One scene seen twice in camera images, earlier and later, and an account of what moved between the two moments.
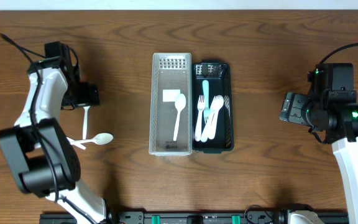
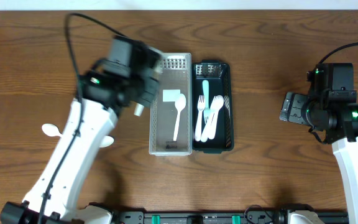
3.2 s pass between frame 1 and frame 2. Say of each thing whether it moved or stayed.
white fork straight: stayed
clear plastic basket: stayed
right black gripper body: stayed
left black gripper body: moved
